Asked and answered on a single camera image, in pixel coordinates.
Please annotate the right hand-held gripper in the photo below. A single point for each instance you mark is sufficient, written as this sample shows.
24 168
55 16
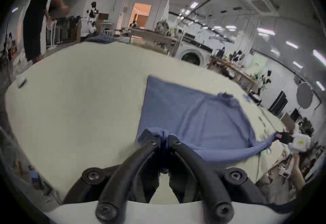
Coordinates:
300 142

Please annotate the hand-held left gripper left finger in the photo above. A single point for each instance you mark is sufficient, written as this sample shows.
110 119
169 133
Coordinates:
132 164

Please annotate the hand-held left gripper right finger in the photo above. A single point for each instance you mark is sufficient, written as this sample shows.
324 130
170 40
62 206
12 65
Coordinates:
196 164

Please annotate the blue shirt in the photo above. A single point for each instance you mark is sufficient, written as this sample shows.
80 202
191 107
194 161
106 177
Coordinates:
193 121

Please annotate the person's right forearm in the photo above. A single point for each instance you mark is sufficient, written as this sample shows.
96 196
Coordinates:
298 179

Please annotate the person's right hand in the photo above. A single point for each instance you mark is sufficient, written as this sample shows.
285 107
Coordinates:
296 159

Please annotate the round grey reflector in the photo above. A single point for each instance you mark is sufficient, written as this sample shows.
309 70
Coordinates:
304 95

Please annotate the row of tables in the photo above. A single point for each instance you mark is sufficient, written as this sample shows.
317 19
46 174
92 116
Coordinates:
236 72

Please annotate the bed with beige sheet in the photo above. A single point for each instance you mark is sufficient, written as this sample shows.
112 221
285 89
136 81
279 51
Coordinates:
81 95

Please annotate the white washing machine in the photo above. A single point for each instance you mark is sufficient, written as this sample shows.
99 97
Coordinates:
192 54

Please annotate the wooden table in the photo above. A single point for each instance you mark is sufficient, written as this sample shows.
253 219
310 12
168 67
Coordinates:
150 36

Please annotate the dark blue garment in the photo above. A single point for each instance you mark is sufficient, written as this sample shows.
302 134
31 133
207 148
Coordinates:
100 38

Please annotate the white and black robot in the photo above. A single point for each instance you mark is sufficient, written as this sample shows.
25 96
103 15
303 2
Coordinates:
91 20

